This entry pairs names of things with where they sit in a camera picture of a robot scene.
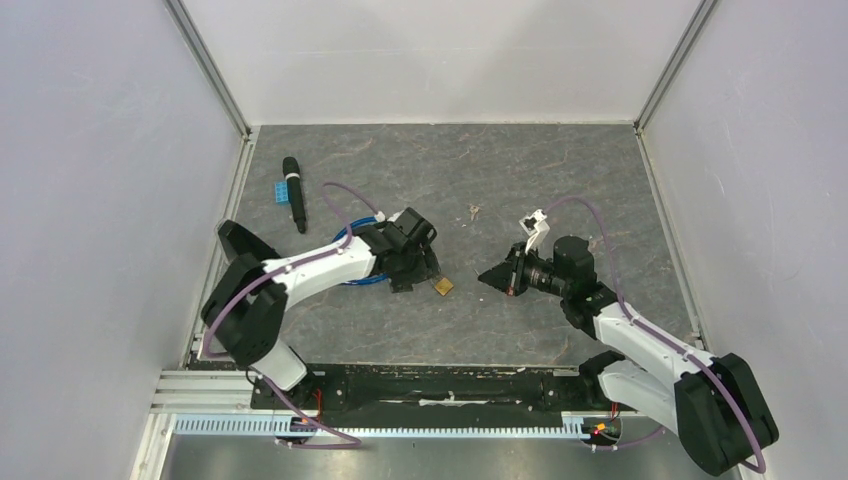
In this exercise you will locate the small key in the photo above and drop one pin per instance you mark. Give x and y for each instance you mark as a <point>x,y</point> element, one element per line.
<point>474,212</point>

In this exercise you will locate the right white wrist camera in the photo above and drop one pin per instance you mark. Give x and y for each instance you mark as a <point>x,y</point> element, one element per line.
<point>536,228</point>

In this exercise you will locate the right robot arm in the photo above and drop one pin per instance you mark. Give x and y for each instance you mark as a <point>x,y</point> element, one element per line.
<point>714,405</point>

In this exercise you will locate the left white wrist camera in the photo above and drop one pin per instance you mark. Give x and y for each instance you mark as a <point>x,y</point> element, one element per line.
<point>382,219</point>

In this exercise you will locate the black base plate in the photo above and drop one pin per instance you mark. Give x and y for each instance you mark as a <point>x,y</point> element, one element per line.
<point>384,395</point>

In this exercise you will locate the black wedge cover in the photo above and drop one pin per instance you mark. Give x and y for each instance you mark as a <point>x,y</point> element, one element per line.
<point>237,240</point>

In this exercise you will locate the black microphone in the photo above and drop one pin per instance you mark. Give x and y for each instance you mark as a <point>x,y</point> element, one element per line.
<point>292,174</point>

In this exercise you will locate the blue toy brick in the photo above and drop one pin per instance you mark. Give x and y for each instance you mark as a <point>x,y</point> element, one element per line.
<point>281,194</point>

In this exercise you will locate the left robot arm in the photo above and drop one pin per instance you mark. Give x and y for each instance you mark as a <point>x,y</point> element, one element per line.
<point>245,310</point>

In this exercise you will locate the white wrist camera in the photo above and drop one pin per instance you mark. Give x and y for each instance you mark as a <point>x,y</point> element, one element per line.
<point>536,228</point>
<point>382,219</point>

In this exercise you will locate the slotted cable duct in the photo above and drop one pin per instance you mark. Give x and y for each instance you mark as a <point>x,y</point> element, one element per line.
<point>293,427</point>

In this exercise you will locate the brass padlock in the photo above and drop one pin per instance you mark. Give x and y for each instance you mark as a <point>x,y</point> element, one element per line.
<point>443,286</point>

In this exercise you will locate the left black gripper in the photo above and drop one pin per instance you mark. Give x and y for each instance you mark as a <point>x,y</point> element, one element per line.
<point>427,268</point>

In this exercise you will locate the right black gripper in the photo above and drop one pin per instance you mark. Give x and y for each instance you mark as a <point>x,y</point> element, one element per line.
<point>508,275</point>

